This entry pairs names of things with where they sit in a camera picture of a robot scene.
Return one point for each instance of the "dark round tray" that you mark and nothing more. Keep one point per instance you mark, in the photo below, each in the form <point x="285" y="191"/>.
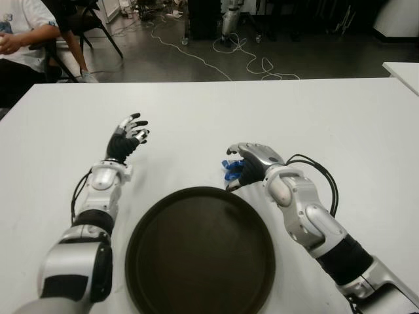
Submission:
<point x="199" y="255"/>

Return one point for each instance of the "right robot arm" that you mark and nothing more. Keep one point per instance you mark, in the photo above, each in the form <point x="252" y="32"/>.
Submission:
<point x="311" y="216"/>

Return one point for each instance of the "white pillar black base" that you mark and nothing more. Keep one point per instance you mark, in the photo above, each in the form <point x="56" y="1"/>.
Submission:
<point x="397" y="19"/>

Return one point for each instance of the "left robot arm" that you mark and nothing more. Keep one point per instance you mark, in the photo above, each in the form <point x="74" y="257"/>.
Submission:
<point x="98" y="196"/>

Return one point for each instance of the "white cabinet panel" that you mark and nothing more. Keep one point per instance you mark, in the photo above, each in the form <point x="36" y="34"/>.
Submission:
<point x="111" y="10"/>

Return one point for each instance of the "silver standing robot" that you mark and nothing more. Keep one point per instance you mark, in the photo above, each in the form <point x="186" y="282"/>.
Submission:
<point x="230" y="19"/>

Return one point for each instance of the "white side table corner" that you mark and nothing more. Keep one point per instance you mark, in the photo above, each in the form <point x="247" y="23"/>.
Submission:
<point x="404" y="73"/>

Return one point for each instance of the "black wheeled stand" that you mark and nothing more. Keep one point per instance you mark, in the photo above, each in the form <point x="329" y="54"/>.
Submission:
<point x="257" y="26"/>

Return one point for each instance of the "blue Oreo packet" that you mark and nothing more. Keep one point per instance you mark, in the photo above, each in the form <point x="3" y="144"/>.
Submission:
<point x="233" y="167"/>

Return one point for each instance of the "folded metal stand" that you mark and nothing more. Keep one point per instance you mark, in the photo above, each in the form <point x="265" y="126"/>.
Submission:
<point x="343" y="19"/>

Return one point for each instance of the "white power strip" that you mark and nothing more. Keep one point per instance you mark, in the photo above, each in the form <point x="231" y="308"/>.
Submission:
<point x="174" y="14"/>

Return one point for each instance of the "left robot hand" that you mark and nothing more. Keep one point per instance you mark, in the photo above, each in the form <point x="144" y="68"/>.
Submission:
<point x="121" y="147"/>

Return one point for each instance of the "black wheeled cabinet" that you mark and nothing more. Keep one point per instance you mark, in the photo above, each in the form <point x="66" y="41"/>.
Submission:
<point x="203" y="16"/>

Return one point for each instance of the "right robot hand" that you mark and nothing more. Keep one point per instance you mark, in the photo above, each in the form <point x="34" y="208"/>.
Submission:
<point x="258" y="157"/>

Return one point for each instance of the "black chair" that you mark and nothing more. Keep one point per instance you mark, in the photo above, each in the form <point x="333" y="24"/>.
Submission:
<point x="54" y="62"/>
<point x="95" y="23"/>

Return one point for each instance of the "person in white shirt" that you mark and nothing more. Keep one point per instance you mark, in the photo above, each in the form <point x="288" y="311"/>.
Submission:
<point x="23" y="19"/>

